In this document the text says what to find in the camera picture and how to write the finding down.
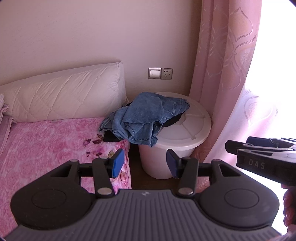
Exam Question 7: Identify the beige wall switch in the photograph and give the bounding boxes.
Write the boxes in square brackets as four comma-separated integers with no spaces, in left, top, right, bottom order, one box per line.
[148,67,162,80]

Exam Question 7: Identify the person's right hand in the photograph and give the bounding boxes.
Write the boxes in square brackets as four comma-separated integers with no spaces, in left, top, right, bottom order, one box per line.
[283,186,296,227]

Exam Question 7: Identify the pink patterned curtain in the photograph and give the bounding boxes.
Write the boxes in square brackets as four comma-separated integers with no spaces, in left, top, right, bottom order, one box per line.
[190,0,296,186]

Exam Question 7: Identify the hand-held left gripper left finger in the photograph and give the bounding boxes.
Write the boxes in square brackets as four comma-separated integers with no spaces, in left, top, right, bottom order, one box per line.
[50,148,125,198]

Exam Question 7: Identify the cream quilted headboard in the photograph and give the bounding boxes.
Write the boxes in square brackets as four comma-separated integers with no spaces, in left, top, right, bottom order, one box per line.
[0,61,130,123]

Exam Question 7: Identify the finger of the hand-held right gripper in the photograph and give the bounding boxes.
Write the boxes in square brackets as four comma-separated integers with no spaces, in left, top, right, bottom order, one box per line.
[247,136,296,148]
[225,140,257,154]

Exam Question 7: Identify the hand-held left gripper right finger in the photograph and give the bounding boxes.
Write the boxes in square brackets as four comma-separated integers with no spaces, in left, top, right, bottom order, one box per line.
[166,149,241,198]

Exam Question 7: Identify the white plastic bucket with lid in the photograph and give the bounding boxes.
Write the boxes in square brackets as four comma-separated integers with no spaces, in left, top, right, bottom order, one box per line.
[138,92,212,179]

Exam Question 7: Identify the beige wall outlet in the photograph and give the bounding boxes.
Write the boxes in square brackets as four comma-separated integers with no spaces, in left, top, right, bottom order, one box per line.
[161,68,174,81]

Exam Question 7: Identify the pink pillow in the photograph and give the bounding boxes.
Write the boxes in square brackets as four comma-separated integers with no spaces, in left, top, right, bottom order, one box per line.
[0,115,14,160]
[0,94,10,116]

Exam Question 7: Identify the black cloth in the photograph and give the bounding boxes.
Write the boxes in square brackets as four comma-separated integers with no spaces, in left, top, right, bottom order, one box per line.
[103,113,183,143]

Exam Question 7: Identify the blue denim jeans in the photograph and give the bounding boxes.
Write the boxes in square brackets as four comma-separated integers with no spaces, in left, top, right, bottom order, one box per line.
[99,92,190,148]

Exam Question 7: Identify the pink floral blanket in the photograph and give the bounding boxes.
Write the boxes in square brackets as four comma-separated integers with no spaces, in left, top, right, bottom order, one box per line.
[0,117,132,234]

